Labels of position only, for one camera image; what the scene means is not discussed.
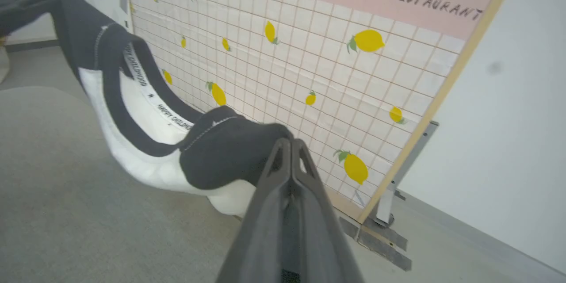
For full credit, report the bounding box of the grey metal partition foot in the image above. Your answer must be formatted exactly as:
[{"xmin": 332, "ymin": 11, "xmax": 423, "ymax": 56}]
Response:
[{"xmin": 375, "ymin": 120, "xmax": 440, "ymax": 227}]

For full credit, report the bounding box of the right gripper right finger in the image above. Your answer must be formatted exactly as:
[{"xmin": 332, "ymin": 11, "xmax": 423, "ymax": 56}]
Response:
[{"xmin": 292, "ymin": 138, "xmax": 365, "ymax": 283}]

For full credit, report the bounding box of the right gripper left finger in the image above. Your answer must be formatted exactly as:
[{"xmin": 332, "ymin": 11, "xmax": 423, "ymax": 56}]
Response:
[{"xmin": 216, "ymin": 138, "xmax": 292, "ymax": 283}]

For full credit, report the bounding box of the black floor tape strip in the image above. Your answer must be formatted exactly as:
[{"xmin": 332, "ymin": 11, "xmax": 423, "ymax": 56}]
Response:
[
  {"xmin": 357, "ymin": 230, "xmax": 413, "ymax": 271},
  {"xmin": 340, "ymin": 217, "xmax": 359, "ymax": 239},
  {"xmin": 363, "ymin": 218, "xmax": 408, "ymax": 252}
]

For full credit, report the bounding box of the white garment with black trim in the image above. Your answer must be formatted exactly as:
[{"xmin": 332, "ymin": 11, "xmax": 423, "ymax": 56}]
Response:
[{"xmin": 0, "ymin": 0, "xmax": 294, "ymax": 218}]

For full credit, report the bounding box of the lemon print partition screen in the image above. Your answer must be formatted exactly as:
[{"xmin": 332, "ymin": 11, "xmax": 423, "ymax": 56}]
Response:
[{"xmin": 125, "ymin": 0, "xmax": 524, "ymax": 224}]

